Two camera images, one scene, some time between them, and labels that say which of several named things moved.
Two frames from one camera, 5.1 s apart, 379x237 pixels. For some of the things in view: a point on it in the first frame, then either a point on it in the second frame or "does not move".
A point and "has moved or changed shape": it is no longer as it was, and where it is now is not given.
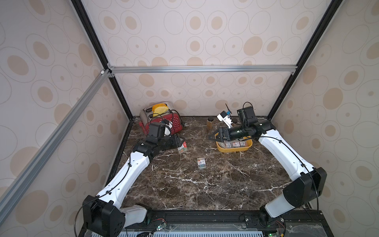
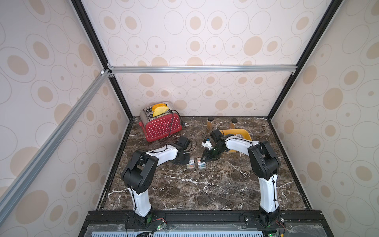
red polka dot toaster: [146, 117] does not move
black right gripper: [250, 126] -> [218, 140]
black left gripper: [176, 140] -> [186, 160]
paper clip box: [184, 147] has moved or changed shape
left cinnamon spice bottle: [209, 121] does not move
